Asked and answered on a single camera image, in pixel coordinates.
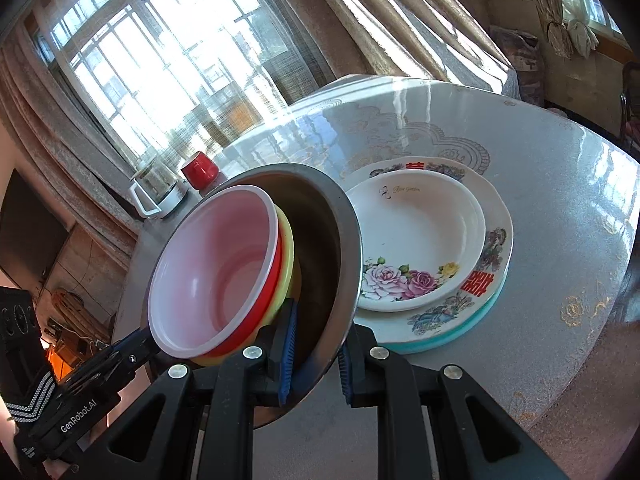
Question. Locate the white glass electric kettle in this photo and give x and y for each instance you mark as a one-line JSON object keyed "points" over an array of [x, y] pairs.
{"points": [[160, 190]]}

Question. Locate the yellow plastic bowl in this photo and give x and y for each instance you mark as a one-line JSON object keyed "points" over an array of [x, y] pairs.
{"points": [[289, 265]]}

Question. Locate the person's left forearm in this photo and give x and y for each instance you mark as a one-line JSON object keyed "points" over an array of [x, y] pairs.
{"points": [[30, 400]]}

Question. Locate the red plastic bowl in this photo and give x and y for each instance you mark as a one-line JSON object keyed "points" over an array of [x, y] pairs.
{"points": [[210, 270]]}

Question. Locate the beige tied curtain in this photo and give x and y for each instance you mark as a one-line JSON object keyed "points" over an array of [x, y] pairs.
{"points": [[555, 5]]}

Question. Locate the patterned cloth bundle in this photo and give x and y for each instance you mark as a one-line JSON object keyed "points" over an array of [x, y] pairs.
{"points": [[520, 65]]}

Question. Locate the stainless steel bowl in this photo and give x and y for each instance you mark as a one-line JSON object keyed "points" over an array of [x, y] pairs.
{"points": [[320, 240]]}

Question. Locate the teal plastic plate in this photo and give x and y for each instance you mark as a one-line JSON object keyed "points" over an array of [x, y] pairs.
{"points": [[450, 336]]}

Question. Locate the large white plate red print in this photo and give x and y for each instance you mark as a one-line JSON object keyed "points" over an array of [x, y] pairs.
{"points": [[495, 250]]}

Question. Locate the red mug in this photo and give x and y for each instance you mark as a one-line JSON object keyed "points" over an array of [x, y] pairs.
{"points": [[200, 172]]}

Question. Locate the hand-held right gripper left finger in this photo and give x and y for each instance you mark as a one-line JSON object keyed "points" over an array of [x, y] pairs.
{"points": [[287, 355]]}

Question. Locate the large barred window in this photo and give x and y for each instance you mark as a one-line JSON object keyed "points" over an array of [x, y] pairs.
{"points": [[165, 50]]}

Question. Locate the small white floral plate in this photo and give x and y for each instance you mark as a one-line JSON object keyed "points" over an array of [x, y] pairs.
{"points": [[415, 240]]}

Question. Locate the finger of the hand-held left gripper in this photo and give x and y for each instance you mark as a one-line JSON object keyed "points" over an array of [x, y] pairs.
{"points": [[137, 347]]}

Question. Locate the dark wooden chair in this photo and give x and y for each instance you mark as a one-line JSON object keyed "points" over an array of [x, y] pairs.
{"points": [[631, 110]]}

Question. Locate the dark television screen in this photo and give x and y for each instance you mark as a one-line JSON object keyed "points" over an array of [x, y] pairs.
{"points": [[27, 230]]}

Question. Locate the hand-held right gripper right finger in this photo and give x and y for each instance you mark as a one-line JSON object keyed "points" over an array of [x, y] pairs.
{"points": [[346, 377]]}

